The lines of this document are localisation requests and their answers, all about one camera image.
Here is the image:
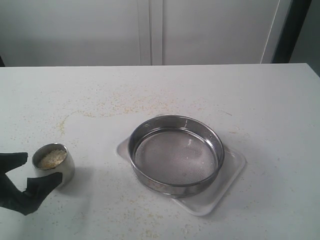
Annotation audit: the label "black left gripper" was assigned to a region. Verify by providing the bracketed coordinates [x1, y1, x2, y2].
[0, 152, 63, 216]

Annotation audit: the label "yellow grain mixture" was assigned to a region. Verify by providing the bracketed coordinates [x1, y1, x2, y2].
[37, 149, 67, 170]

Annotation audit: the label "stainless steel cup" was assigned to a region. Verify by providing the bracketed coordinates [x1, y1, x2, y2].
[32, 143, 75, 189]

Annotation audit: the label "round steel mesh sieve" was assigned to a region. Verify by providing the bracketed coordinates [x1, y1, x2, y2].
[127, 115, 225, 198]

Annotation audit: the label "white cabinet doors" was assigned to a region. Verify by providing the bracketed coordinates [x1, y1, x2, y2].
[0, 0, 292, 67]

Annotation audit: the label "white plastic tray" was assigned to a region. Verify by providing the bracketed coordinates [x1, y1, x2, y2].
[116, 136, 247, 216]

